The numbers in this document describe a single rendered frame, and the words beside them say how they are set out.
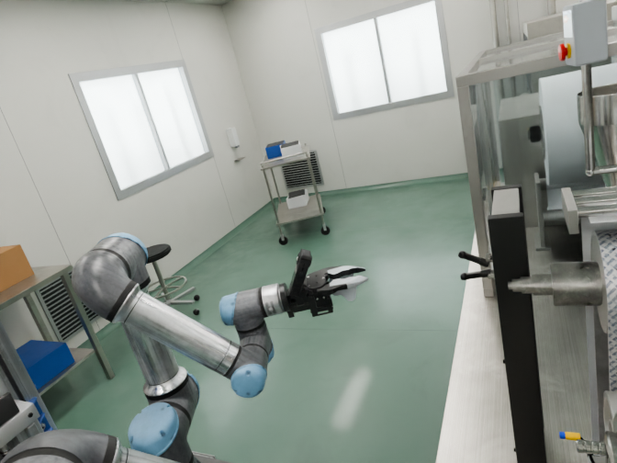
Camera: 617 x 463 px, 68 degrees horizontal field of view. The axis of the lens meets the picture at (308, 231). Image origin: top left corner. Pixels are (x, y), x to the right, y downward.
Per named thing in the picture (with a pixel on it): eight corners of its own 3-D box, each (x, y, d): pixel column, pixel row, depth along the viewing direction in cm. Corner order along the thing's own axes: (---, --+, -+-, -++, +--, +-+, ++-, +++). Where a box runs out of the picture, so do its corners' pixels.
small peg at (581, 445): (577, 450, 51) (577, 454, 52) (607, 454, 49) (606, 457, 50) (576, 437, 51) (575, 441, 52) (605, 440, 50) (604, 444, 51)
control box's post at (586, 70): (585, 170, 89) (579, 62, 82) (595, 169, 88) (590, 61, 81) (586, 173, 87) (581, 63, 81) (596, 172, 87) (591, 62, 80)
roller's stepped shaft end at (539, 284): (509, 289, 73) (507, 271, 72) (552, 288, 70) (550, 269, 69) (509, 299, 70) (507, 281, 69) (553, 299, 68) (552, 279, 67)
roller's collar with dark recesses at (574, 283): (551, 292, 72) (548, 255, 70) (596, 291, 70) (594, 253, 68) (555, 314, 67) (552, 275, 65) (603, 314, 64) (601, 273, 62)
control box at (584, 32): (555, 67, 86) (552, 9, 82) (596, 58, 83) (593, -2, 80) (565, 69, 79) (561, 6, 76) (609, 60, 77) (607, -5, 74)
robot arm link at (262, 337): (243, 379, 112) (230, 342, 109) (248, 353, 123) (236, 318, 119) (274, 373, 112) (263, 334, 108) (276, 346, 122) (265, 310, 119)
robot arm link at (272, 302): (262, 280, 115) (260, 299, 108) (279, 276, 115) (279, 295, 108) (270, 304, 119) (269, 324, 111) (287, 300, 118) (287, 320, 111)
